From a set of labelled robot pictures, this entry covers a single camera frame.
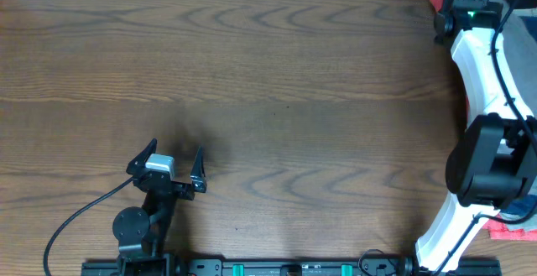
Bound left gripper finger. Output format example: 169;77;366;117
126;138;157;176
190;147;206;193

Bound grey shorts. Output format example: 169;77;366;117
503;12;536;115

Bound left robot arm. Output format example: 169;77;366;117
112;139;207;275

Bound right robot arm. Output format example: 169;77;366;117
397;0;536;275

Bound red printed shirt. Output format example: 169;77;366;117
430;0;536;241

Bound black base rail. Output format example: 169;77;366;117
81;257;503;276

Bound left black cable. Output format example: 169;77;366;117
43;176;136;276

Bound black cable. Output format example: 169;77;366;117
43;176;136;276
431;0;537;276

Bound right black cable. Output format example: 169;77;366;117
431;0;537;276

